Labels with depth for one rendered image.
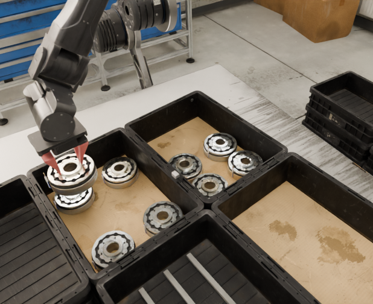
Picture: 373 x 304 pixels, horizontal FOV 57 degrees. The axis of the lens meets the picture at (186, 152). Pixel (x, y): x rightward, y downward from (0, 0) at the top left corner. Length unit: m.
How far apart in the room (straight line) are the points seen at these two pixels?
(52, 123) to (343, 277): 0.69
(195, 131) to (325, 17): 2.65
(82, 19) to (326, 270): 0.73
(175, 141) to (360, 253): 0.61
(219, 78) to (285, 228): 0.95
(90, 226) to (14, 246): 0.19
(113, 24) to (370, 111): 1.34
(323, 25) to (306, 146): 2.43
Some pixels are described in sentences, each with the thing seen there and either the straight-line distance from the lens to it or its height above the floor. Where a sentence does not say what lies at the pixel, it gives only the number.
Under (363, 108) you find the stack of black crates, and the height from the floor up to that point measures 0.49.
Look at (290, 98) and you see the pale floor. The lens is 2.86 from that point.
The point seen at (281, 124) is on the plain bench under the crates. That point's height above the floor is 0.70.
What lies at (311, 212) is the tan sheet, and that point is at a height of 0.83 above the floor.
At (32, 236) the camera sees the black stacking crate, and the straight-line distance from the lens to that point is 1.00.
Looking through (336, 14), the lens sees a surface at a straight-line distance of 3.72.
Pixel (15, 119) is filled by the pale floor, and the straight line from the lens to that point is 2.97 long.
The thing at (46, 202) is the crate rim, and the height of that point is 0.93.
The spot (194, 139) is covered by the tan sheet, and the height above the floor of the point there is 0.83.
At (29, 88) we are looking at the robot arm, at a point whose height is 1.25.
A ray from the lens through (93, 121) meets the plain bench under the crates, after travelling 1.50.
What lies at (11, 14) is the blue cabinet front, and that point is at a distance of 2.68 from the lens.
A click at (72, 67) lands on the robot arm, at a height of 1.29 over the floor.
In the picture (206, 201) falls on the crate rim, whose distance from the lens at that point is 0.83.
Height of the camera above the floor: 1.58
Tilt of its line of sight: 43 degrees down
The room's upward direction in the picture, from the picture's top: 3 degrees counter-clockwise
